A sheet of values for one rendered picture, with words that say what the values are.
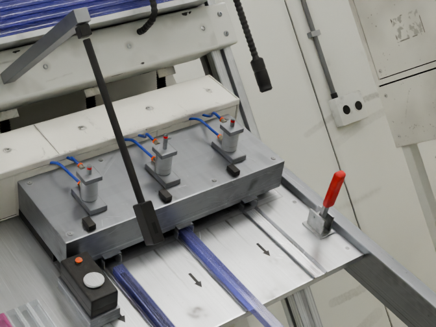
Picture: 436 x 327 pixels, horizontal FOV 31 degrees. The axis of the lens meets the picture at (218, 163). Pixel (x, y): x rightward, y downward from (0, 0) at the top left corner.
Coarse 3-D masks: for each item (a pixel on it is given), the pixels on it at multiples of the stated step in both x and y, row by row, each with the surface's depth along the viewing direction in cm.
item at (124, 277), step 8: (120, 272) 95; (128, 272) 95; (120, 280) 95; (128, 280) 94; (136, 280) 94; (128, 288) 94; (136, 288) 93; (136, 296) 92; (144, 296) 92; (144, 304) 91; (152, 304) 92; (152, 312) 91; (160, 312) 91; (152, 320) 91; (160, 320) 90; (168, 320) 90
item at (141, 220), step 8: (136, 208) 81; (144, 208) 80; (152, 208) 80; (136, 216) 81; (144, 216) 80; (152, 216) 80; (144, 224) 80; (152, 224) 80; (144, 232) 81; (152, 232) 80; (160, 232) 80; (144, 240) 81; (152, 240) 80; (160, 240) 80
